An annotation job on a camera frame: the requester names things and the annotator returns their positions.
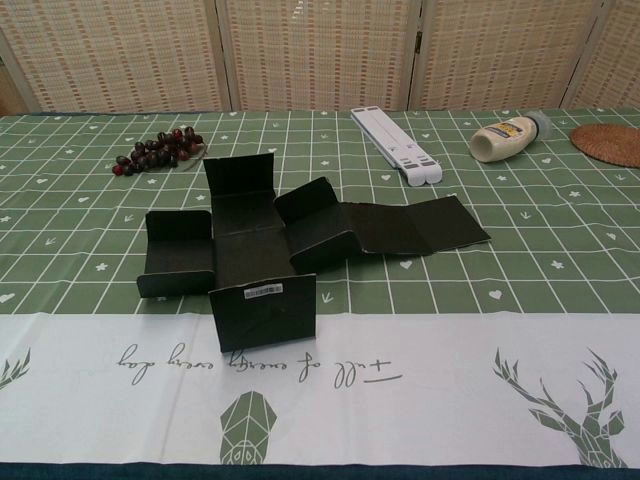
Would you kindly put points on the black cardboard box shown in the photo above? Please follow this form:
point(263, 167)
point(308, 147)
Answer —
point(250, 250)

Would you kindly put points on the white folding laptop stand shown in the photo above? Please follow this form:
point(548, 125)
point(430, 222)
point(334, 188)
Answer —
point(395, 145)

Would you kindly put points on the green checked tablecloth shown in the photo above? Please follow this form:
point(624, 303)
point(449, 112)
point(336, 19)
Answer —
point(450, 300)

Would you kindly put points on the woven bamboo folding screen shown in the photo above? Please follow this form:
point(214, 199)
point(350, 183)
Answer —
point(320, 50)

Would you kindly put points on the dark red grape bunch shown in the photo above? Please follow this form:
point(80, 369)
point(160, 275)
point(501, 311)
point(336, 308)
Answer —
point(150, 152)

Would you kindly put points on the mayonnaise squeeze bottle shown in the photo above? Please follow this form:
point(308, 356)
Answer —
point(500, 140)

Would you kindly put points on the round woven rattan coaster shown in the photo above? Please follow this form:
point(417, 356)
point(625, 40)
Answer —
point(610, 145)

